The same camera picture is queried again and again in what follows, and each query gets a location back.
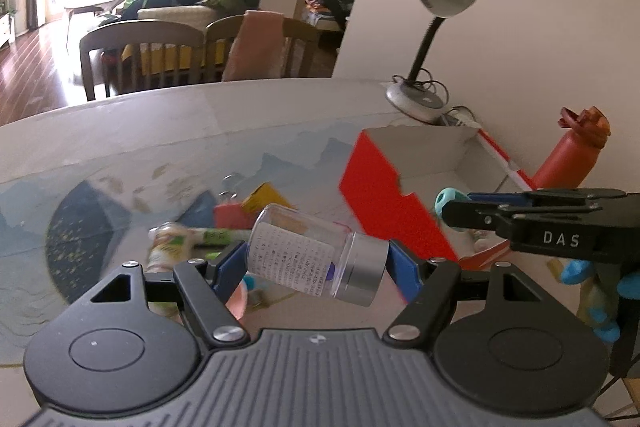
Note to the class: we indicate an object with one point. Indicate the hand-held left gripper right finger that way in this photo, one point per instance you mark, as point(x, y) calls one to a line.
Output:
point(405, 272)

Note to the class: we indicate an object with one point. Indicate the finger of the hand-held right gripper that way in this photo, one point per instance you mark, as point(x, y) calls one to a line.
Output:
point(560, 198)
point(475, 216)

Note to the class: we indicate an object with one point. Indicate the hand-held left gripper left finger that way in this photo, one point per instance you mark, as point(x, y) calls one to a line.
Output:
point(230, 264)

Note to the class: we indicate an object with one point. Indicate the small teal round object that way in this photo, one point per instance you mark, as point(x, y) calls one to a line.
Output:
point(441, 198)

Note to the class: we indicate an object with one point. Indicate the glass bottle with silver cap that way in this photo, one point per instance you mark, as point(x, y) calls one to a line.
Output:
point(300, 252)

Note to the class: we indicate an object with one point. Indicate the red cardboard box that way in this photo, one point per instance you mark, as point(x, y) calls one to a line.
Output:
point(380, 177)

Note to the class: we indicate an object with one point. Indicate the pink bowl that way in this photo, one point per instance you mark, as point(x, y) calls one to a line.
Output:
point(237, 302)

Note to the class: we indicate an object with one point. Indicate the red water bottle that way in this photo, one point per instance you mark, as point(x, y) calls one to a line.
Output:
point(570, 157)

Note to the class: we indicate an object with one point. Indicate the red binder clip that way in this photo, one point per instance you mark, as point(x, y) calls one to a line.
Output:
point(232, 216)

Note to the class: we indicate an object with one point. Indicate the small jar with green label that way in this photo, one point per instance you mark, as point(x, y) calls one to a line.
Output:
point(170, 247)

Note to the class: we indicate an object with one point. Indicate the small yellow box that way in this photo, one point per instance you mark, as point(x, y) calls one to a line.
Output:
point(267, 199)

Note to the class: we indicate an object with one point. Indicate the printed table mat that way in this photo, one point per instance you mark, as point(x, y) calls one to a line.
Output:
point(90, 217)

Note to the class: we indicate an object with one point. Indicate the yellow cloth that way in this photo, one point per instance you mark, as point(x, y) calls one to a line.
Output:
point(165, 57)

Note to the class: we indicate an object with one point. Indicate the pink cloth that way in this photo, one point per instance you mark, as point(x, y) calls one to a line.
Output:
point(255, 47)

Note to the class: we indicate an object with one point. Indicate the dark wooden chair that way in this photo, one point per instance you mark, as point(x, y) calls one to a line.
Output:
point(145, 34)
point(300, 37)

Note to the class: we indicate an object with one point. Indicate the cluttered bed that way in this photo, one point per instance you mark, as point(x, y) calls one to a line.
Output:
point(330, 7)

